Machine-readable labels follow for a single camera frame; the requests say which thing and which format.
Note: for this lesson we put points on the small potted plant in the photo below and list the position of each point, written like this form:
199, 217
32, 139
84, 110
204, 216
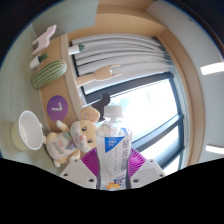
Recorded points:
34, 62
74, 50

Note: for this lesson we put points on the round purple number sign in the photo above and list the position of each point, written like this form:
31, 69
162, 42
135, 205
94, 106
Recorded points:
57, 108

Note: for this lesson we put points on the tall green cactus figure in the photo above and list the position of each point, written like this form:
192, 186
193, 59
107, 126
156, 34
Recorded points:
49, 74

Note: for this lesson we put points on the grey window curtain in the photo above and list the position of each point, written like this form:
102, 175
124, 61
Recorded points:
123, 53

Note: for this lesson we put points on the black cat figure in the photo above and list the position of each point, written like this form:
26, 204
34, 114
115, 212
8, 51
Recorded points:
101, 105

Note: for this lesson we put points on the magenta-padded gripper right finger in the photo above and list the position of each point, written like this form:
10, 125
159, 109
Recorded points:
149, 170

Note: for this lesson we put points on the clear plastic water bottle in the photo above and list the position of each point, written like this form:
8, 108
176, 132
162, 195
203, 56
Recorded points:
113, 150

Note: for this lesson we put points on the grey-green desk partition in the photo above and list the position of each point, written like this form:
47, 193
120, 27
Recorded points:
66, 15

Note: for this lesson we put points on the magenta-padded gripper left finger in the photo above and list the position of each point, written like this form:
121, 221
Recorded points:
77, 171

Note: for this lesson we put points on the wooden desk ledge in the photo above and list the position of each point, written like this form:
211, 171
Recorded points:
71, 90

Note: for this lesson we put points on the pink toy horse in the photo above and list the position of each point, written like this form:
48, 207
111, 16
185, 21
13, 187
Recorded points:
45, 38

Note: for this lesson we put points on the pale yellow cup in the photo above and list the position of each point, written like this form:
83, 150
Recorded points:
28, 131

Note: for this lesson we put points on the wooden hand figure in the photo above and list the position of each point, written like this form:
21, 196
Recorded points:
101, 74

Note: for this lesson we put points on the plush mouse toy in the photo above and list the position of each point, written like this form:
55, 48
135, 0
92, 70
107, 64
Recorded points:
66, 145

